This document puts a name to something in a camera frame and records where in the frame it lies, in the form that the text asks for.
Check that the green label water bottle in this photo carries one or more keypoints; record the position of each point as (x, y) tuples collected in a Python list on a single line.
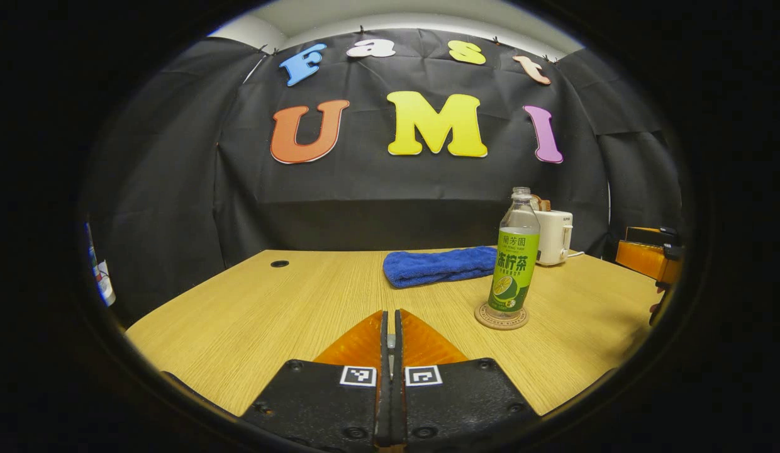
[(514, 270)]

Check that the white teacup lid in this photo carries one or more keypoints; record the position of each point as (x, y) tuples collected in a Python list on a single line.
[(390, 343)]

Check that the red label plastic bottle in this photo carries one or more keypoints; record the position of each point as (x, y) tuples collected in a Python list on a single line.
[(105, 283)]

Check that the round wooden coaster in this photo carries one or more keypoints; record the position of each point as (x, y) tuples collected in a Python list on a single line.
[(500, 321)]

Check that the blue folded towel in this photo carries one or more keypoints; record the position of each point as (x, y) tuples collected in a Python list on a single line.
[(437, 266)]

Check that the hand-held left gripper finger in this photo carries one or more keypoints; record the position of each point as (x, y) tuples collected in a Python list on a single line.
[(384, 409), (397, 409)]

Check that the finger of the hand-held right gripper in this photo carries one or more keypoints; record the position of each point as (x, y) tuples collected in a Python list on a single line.
[(670, 236), (641, 261)]

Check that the white toaster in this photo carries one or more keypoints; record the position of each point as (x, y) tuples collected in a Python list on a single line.
[(555, 238)]

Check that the black backdrop cloth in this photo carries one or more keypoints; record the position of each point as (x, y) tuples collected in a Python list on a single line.
[(396, 201)]

